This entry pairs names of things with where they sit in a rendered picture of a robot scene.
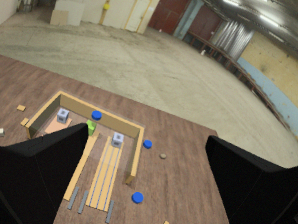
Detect blue cylinder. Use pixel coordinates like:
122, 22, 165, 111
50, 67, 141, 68
92, 111, 102, 120
132, 192, 144, 202
144, 140, 152, 149

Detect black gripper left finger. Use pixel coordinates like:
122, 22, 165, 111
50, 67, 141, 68
0, 123, 89, 224

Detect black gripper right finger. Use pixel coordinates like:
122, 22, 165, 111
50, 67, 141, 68
205, 135, 298, 224

